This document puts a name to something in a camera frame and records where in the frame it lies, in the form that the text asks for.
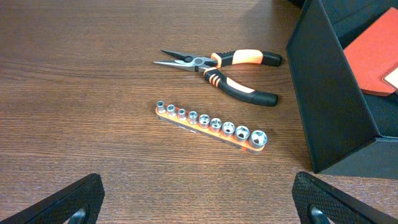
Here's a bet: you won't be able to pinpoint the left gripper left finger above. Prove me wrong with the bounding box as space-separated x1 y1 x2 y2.
1 173 105 223

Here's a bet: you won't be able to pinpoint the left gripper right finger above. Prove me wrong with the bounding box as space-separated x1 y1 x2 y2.
292 172 397 224

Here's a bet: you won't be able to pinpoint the orange socket bit rail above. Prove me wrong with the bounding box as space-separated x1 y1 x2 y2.
155 100 268 154

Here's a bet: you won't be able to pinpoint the dark green open box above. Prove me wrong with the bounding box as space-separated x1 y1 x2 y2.
286 0 397 179

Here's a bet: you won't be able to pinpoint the orange black long-nose pliers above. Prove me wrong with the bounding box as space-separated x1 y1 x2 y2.
156 49 282 106

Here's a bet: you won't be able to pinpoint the orange scraper wooden handle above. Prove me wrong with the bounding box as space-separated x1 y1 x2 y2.
344 7 397 96

